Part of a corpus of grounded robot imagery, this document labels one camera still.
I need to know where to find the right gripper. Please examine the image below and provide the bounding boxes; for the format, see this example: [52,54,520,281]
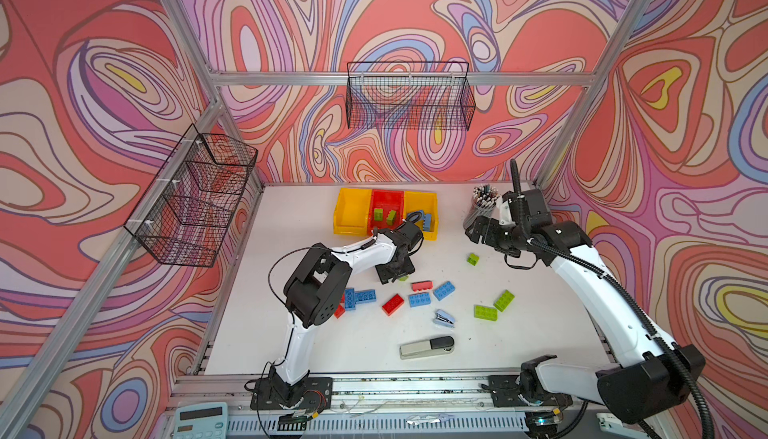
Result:
[464,215,528,257]

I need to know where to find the green lego cluster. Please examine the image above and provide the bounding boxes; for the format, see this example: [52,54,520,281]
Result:
[372,208,399,228]

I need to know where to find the green lego brick angled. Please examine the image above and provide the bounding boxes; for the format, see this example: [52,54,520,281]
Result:
[494,290,515,312]

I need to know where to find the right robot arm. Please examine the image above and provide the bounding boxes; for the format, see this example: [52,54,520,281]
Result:
[465,161,715,438]

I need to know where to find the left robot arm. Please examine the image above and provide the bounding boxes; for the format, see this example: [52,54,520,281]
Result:
[268,211,424,400]

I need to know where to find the right yellow bin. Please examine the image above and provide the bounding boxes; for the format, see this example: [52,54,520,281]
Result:
[404,191,439,241]

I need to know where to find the yellow bin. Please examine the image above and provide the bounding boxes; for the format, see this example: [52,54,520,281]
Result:
[404,191,439,241]
[333,187,372,236]

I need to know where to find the red middle bin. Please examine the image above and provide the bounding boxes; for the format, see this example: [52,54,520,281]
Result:
[367,189,405,233]

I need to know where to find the pencil cup holder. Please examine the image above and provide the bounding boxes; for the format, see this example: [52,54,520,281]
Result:
[462,184,499,229]

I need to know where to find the red flat lego brick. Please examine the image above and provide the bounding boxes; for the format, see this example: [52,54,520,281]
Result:
[410,281,433,292]

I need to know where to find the left yellow bin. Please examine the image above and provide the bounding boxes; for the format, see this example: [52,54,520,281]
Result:
[333,187,372,236]

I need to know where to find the red lego brick centre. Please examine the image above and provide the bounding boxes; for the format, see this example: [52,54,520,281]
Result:
[381,294,405,317]

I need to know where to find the grey black stapler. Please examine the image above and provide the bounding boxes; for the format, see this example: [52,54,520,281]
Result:
[399,336,455,360]

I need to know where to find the white device bottom right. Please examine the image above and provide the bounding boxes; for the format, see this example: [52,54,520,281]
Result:
[596,412,649,439]

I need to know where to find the white calculator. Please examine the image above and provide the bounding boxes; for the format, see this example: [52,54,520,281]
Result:
[172,402,229,439]

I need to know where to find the back wire basket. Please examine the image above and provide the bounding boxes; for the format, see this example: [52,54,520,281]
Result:
[345,59,476,131]

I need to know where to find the wire basket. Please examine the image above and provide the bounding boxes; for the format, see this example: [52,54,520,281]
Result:
[345,59,476,131]
[123,125,258,268]

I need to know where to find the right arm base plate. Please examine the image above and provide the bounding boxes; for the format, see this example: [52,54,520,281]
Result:
[480,375,573,409]

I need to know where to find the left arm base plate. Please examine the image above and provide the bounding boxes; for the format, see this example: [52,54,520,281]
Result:
[244,376,333,412]

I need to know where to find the left wire basket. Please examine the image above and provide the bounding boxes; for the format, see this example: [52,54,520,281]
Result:
[123,125,258,268]

